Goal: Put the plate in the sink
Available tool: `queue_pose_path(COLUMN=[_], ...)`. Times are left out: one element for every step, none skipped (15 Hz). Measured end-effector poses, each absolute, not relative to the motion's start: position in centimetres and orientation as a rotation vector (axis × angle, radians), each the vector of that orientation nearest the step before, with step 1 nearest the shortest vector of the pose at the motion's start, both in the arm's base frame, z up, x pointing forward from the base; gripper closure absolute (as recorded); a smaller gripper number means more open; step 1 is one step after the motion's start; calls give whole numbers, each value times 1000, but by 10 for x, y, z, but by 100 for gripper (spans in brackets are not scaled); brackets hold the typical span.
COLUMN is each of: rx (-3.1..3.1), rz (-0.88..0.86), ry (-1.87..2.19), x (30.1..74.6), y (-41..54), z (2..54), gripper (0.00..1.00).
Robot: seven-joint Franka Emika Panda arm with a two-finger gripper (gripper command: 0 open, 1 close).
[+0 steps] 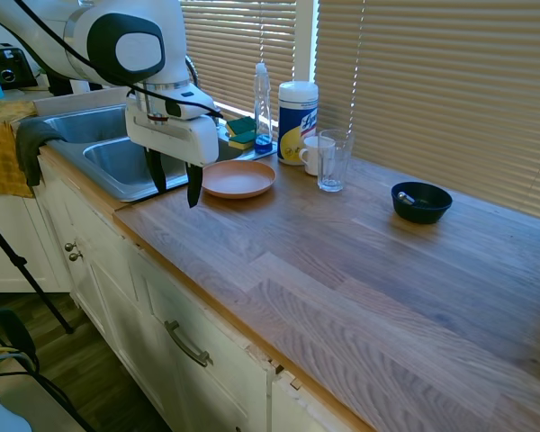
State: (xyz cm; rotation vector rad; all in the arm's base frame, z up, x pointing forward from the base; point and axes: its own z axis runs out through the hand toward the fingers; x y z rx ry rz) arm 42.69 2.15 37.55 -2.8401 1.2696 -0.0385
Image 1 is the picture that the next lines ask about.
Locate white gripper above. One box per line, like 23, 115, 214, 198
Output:
124, 92, 221, 209

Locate stainless steel double sink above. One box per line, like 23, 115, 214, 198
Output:
34, 87, 280, 203

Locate white ceramic mug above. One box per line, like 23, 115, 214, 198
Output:
298, 136, 337, 177

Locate orange plastic plate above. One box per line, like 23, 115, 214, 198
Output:
201, 159, 277, 201

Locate yellow green sponge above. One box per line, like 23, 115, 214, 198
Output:
227, 130, 257, 152
226, 116, 257, 136

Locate clear dish soap bottle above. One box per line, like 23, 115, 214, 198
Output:
253, 61, 275, 157

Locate white kitchen cabinets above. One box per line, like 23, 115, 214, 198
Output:
0, 148, 379, 432

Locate disinfecting wipes canister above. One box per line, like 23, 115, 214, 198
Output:
276, 80, 320, 167

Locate grey dish cloth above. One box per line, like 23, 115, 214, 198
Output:
15, 117, 68, 188

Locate tan window blind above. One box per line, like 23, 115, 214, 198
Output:
179, 0, 298, 114
317, 0, 540, 224

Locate clear drinking glass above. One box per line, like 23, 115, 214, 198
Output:
317, 129, 356, 194

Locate black tripod leg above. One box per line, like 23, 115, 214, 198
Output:
0, 209, 76, 336

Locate black toaster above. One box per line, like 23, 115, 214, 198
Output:
0, 42, 40, 90

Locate black curved clamp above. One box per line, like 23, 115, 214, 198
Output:
0, 308, 41, 375

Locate dark blue bowl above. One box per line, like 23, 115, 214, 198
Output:
390, 181, 454, 225

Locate metal bar cabinet handle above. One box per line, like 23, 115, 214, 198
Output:
164, 319, 214, 368

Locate white window frame post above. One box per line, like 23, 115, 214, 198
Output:
293, 0, 320, 85

